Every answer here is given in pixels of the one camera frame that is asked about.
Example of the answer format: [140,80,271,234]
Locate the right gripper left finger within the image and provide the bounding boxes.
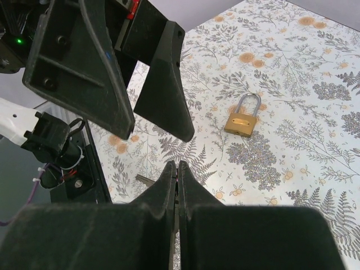
[1,161,176,269]

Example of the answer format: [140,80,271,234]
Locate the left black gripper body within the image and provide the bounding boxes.
[103,1,169,68]

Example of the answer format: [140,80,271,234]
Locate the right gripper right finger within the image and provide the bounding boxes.
[178,161,345,269]

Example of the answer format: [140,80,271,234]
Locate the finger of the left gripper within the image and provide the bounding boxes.
[134,21,195,142]
[22,1,135,140]

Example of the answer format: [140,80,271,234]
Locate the silver keys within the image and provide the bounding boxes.
[136,174,155,187]

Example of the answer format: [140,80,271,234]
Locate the brass padlock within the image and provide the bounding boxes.
[224,93,262,137]

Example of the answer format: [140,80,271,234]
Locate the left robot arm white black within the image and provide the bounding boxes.
[1,1,194,189]

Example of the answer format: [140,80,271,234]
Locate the floral patterned mat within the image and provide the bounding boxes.
[91,1,359,269]

